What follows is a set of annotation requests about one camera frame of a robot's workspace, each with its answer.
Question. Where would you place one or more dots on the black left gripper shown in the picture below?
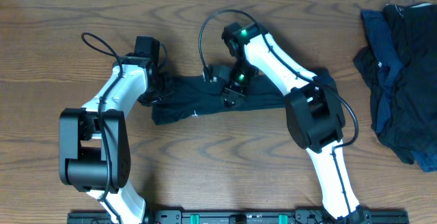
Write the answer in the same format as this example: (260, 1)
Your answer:
(158, 92)

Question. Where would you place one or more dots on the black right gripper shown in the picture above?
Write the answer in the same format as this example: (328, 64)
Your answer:
(231, 94)

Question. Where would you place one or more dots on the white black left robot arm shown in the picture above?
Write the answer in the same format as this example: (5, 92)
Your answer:
(94, 154)

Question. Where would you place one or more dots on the navy blue garment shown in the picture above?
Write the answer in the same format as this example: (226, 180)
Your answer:
(379, 64)

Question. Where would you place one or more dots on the black garment pile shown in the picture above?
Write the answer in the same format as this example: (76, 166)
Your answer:
(411, 132)

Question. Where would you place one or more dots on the black nike t-shirt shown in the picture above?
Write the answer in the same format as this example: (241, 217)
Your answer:
(193, 96)

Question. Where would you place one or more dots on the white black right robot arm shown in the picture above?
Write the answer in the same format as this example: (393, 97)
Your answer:
(314, 112)

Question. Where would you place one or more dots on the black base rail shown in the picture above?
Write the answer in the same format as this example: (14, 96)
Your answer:
(298, 216)

